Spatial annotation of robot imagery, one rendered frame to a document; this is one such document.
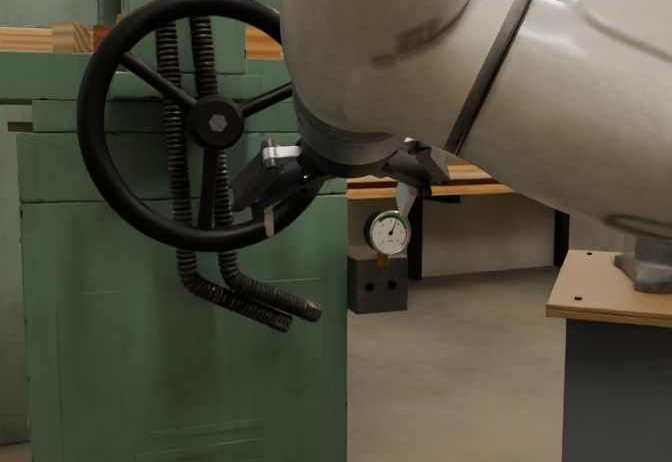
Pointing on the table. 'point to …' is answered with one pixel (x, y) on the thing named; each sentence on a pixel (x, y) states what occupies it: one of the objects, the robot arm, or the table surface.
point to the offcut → (71, 37)
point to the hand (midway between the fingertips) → (335, 210)
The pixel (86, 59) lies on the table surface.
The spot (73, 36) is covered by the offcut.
